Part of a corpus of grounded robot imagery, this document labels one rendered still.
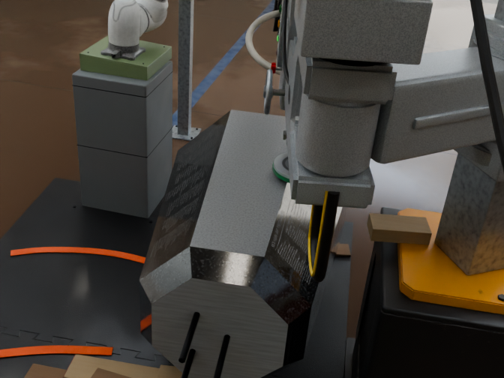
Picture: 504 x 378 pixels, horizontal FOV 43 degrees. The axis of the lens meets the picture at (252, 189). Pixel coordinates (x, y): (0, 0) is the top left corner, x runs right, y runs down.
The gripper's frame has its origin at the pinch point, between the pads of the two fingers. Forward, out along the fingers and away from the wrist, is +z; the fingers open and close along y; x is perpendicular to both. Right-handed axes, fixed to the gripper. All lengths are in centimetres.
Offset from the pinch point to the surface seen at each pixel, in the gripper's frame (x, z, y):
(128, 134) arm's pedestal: -72, 61, -9
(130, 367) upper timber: -106, 42, 123
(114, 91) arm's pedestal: -76, 40, -20
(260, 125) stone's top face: -28, 11, 48
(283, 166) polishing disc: -37, -8, 87
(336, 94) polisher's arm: -57, -89, 133
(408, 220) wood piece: -7, -12, 125
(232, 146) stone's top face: -47, 5, 62
